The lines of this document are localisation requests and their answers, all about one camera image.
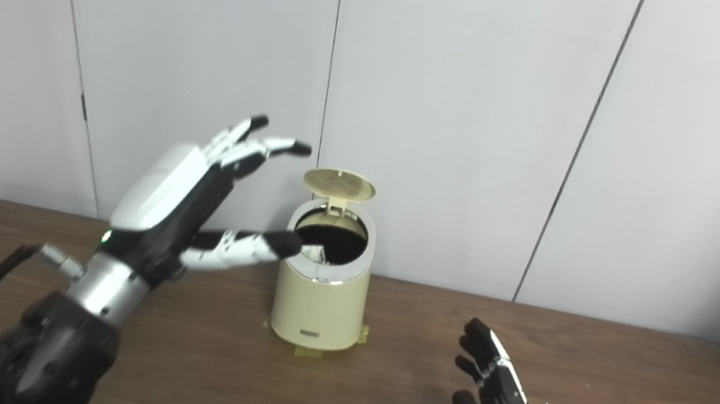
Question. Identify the cream-colored bin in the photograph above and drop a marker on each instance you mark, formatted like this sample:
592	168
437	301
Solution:
319	309

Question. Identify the black wall panel hinge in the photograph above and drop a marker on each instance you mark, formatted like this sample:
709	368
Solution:
83	107

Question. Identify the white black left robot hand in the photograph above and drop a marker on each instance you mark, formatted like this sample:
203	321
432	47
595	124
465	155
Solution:
168	198

